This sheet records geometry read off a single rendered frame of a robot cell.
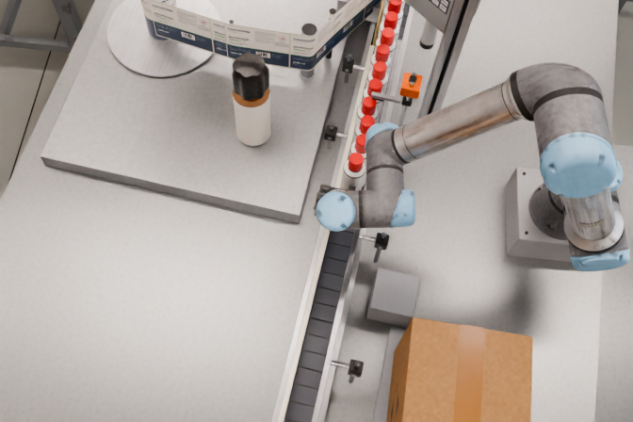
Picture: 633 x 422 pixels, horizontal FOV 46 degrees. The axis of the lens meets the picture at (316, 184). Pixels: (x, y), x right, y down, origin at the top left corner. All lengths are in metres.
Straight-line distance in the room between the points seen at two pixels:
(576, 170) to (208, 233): 0.96
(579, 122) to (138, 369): 1.09
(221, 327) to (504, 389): 0.67
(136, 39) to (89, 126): 0.29
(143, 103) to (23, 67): 1.34
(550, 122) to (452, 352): 0.49
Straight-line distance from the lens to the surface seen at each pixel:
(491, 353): 1.52
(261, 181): 1.86
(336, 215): 1.43
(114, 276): 1.86
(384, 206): 1.45
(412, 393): 1.47
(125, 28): 2.15
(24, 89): 3.23
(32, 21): 3.43
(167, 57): 2.07
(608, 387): 1.90
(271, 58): 1.98
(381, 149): 1.50
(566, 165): 1.25
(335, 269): 1.77
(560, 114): 1.28
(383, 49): 1.84
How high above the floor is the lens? 2.54
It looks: 63 degrees down
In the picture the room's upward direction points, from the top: 5 degrees clockwise
